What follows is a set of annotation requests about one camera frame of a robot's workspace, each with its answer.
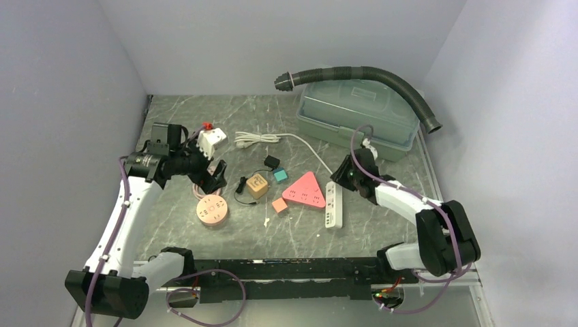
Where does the round pink power socket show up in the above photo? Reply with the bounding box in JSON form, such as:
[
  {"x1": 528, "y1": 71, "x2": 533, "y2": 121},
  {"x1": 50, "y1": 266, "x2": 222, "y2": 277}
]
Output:
[{"x1": 195, "y1": 194, "x2": 228, "y2": 226}]

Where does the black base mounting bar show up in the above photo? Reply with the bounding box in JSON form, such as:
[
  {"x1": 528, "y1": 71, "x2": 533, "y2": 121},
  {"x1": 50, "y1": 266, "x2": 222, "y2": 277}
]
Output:
[{"x1": 164, "y1": 257, "x2": 417, "y2": 304}]

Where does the teal cube adapter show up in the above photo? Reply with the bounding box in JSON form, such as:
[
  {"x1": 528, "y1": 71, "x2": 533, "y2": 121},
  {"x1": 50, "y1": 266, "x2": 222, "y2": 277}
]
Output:
[{"x1": 273, "y1": 168, "x2": 288, "y2": 183}]

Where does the pink triangular power strip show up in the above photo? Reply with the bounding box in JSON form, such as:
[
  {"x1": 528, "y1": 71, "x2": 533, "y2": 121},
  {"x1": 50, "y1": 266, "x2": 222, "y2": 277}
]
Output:
[{"x1": 282, "y1": 171, "x2": 326, "y2": 208}]

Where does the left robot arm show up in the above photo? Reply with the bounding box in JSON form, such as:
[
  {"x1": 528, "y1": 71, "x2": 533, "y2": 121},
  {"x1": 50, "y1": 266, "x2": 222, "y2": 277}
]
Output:
[{"x1": 65, "y1": 123, "x2": 228, "y2": 326}]

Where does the pink coiled socket cable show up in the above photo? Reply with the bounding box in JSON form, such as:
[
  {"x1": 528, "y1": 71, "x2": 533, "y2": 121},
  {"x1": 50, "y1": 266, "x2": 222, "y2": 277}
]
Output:
[{"x1": 191, "y1": 180, "x2": 209, "y2": 202}]

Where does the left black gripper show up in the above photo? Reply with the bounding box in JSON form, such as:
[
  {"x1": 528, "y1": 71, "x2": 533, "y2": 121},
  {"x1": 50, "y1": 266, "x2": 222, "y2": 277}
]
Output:
[{"x1": 170, "y1": 132, "x2": 226, "y2": 193}]

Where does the white power strip cable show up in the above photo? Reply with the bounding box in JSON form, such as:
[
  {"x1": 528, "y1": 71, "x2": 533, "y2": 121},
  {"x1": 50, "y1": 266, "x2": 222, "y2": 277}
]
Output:
[{"x1": 234, "y1": 131, "x2": 334, "y2": 184}]

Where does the black corrugated hose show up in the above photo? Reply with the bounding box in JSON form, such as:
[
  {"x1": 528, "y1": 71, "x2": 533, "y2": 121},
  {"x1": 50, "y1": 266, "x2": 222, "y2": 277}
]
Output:
[{"x1": 274, "y1": 65, "x2": 444, "y2": 135}]

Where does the aluminium frame rail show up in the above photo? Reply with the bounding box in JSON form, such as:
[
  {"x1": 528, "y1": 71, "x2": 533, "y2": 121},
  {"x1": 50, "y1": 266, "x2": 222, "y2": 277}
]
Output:
[{"x1": 80, "y1": 255, "x2": 483, "y2": 294}]

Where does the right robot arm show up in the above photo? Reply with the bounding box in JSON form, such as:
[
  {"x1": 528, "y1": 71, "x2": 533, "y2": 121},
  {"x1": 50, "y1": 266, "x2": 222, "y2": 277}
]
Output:
[{"x1": 331, "y1": 148, "x2": 481, "y2": 283}]

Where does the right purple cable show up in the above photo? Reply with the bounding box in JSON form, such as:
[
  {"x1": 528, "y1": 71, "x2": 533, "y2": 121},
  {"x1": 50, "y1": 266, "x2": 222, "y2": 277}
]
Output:
[{"x1": 350, "y1": 125, "x2": 475, "y2": 315}]

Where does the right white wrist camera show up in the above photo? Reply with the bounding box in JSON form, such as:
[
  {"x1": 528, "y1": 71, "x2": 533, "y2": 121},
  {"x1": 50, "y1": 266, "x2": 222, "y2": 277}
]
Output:
[{"x1": 361, "y1": 138, "x2": 373, "y2": 149}]

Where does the tan cube socket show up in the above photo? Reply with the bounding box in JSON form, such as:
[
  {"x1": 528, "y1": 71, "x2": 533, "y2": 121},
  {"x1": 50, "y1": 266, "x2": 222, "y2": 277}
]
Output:
[{"x1": 246, "y1": 173, "x2": 269, "y2": 200}]

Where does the salmon cube plug adapter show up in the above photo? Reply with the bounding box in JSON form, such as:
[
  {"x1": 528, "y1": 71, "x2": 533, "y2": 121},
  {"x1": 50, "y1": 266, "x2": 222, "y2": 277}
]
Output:
[{"x1": 271, "y1": 198, "x2": 288, "y2": 214}]

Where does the purple cable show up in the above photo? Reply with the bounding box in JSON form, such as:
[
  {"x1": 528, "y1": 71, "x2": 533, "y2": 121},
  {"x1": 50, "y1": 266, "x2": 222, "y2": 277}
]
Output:
[
  {"x1": 350, "y1": 125, "x2": 475, "y2": 315},
  {"x1": 84, "y1": 126, "x2": 247, "y2": 327}
]

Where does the white power strip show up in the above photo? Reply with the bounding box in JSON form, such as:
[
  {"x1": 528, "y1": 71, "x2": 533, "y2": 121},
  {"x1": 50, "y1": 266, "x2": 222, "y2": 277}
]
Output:
[{"x1": 324, "y1": 181, "x2": 343, "y2": 229}]

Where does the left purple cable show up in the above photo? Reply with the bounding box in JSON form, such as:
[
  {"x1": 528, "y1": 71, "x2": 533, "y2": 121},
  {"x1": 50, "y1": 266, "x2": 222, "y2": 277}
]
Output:
[{"x1": 84, "y1": 126, "x2": 247, "y2": 327}]

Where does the green plastic storage box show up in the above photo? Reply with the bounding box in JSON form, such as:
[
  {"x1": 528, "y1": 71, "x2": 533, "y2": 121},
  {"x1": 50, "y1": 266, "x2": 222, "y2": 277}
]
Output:
[{"x1": 296, "y1": 80, "x2": 420, "y2": 162}]

